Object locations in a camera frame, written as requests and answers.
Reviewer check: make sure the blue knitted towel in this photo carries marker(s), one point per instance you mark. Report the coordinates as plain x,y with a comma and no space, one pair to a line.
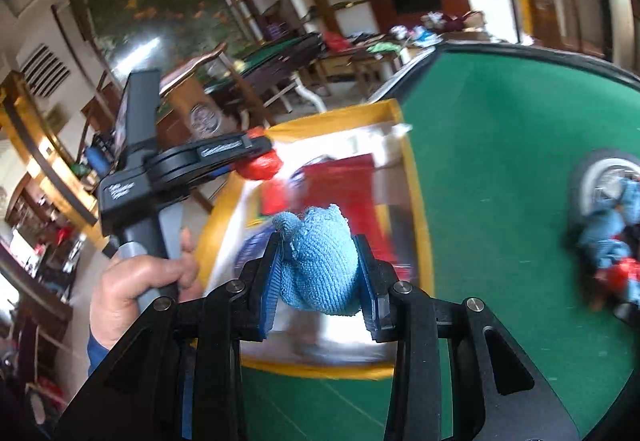
600,223
632,193

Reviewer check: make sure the red tissue packet gold print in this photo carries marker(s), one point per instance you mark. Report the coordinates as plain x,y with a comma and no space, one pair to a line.
340,191

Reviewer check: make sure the wooden display shelf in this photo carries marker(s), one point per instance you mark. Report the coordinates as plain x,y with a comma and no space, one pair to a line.
45,161

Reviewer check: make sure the wooden chair with emblem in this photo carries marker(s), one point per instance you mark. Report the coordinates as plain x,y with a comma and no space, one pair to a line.
542,6
202,113

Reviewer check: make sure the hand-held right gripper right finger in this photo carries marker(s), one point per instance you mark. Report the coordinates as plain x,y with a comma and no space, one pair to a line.
367,281

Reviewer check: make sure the wall air vent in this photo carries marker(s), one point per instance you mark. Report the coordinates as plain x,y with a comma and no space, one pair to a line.
45,71

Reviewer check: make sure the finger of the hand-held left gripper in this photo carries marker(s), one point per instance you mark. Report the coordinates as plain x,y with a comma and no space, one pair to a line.
225,151

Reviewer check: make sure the red plastic bag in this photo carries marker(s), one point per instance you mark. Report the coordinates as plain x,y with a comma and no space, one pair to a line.
260,166
335,41

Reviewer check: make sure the round table centre disc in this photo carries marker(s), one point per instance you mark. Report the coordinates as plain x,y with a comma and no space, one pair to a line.
595,181

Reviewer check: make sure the yellow cardboard box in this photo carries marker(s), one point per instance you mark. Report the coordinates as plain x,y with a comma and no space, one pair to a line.
350,113

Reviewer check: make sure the wooden stool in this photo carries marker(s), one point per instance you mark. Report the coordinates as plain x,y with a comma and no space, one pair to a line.
372,63

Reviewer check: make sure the person's left hand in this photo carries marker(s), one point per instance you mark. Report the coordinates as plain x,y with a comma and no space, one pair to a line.
120,296

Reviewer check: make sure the red cloth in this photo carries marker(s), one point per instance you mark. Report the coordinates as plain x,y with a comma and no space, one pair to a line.
620,273

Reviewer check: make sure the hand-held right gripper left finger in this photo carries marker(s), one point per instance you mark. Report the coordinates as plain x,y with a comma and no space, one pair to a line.
272,281

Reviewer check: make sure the dark mahjong table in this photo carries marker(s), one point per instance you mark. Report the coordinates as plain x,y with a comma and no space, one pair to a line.
280,48

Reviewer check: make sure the low wooden cabinet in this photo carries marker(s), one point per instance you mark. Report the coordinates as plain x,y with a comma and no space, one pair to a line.
345,63

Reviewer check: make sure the large flower painting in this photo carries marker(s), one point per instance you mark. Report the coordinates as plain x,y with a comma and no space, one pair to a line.
160,6

